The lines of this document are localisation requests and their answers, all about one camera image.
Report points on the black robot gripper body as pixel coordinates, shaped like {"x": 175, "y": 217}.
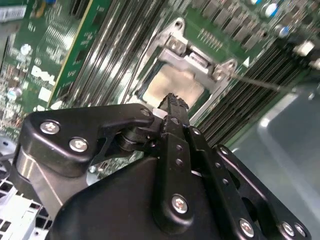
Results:
{"x": 112, "y": 212}

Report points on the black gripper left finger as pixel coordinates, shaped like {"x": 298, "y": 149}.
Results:
{"x": 75, "y": 125}

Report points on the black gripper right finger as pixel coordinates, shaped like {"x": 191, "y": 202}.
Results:
{"x": 225, "y": 180}

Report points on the thin metal locking lever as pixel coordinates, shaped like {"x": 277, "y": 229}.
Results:
{"x": 255, "y": 82}

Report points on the square silver CPU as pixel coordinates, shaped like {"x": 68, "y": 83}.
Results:
{"x": 172, "y": 83}

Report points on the metal socket cover frame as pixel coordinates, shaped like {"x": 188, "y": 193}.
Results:
{"x": 175, "y": 60}

